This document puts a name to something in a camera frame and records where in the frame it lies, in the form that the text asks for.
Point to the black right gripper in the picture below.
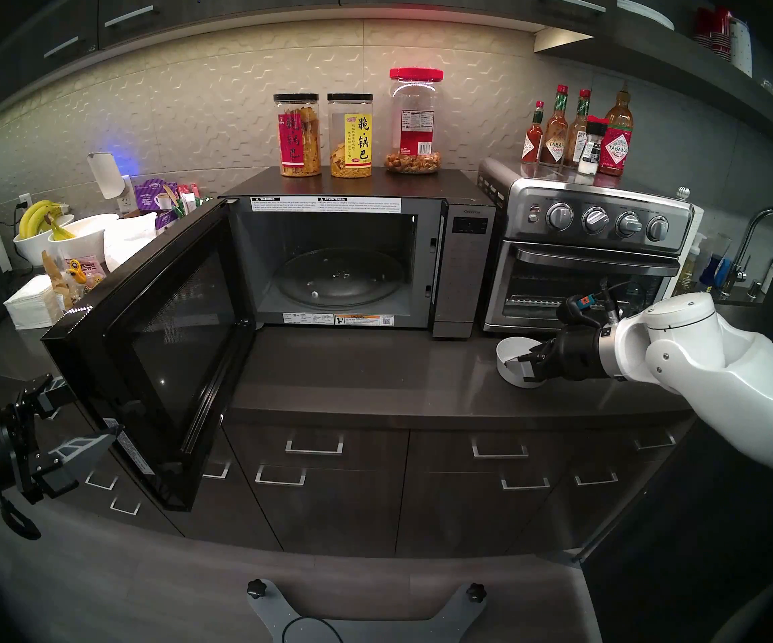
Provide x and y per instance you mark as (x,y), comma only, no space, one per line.
(577,353)

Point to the small white bowl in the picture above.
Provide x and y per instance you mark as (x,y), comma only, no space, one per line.
(510,374)

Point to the black glass microwave door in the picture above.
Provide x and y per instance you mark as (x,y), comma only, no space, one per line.
(158,353)

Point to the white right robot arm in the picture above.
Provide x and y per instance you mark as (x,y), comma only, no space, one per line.
(728,374)

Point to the glass microwave turntable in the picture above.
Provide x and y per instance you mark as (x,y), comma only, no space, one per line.
(343,276)

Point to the white plate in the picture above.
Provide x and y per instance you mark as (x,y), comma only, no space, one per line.
(644,12)

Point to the white napkin stack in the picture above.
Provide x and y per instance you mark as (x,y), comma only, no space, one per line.
(28,303)

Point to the cartoon print snack bag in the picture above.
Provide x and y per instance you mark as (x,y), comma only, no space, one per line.
(68,273)

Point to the stainless steel toaster oven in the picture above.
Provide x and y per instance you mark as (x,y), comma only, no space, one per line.
(601,199)

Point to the clear soap bottle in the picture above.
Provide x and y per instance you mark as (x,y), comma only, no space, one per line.
(691,266)

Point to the white fruit bowl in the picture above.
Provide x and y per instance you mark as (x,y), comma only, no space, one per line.
(28,250)

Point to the large white bowl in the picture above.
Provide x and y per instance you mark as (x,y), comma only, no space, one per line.
(88,236)

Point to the crumpled white paper napkin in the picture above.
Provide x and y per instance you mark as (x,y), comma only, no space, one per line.
(125,236)

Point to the bunch of yellow bananas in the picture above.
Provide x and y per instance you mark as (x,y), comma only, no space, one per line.
(34,216)

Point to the black lid spice shaker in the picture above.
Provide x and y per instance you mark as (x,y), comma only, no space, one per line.
(592,149)

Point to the silver towel holder knob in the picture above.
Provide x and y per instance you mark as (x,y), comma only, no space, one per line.
(684,193)

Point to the small red hot sauce bottle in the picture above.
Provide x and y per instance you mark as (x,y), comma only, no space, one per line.
(533,139)

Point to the brown hot sauce bottle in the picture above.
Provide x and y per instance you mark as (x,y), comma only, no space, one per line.
(555,139)

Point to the large Tabasco sauce bottle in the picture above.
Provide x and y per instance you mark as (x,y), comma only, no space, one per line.
(617,139)

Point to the green hot sauce bottle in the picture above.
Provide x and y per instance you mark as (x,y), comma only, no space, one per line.
(579,129)

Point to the black base knob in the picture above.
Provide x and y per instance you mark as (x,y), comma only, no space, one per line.
(256,589)
(476,593)

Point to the white dish soap bottle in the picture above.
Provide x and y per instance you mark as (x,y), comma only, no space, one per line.
(771,273)

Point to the chrome sink faucet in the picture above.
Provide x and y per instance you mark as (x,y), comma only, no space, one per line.
(755,230)

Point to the bunch of drink sachets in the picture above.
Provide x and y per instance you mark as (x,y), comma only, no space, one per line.
(188,196)

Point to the clear jar red lid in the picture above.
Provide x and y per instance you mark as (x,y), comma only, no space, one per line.
(415,122)

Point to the snack jar yellow label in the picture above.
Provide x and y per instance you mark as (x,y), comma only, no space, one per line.
(351,139)

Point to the snack jar pink label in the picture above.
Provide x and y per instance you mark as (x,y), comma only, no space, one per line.
(298,139)

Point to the stack of red cups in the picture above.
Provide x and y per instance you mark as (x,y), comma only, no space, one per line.
(713,32)

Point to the white can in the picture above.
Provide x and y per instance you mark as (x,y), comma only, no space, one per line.
(741,45)

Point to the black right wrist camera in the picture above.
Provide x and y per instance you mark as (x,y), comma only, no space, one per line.
(577,307)

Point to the white wall outlet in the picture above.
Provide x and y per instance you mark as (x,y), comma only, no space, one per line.
(129,196)
(25,201)

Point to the white wall night light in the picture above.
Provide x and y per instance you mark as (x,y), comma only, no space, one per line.
(105,176)

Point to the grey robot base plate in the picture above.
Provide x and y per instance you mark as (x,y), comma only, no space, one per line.
(272,618)

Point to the dark wall shelf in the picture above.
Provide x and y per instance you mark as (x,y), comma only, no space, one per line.
(661,52)

